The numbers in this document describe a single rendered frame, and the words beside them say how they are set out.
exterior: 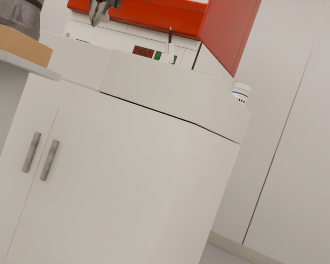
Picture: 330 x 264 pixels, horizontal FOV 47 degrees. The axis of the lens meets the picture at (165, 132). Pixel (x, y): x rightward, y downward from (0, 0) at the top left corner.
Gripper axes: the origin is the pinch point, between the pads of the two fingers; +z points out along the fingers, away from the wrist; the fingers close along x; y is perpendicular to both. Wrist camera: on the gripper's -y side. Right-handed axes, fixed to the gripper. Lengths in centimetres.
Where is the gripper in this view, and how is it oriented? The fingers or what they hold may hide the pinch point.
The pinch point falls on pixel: (92, 22)
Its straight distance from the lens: 138.8
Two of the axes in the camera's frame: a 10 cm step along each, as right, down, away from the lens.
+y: 3.9, 1.3, 9.1
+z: -3.4, 9.4, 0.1
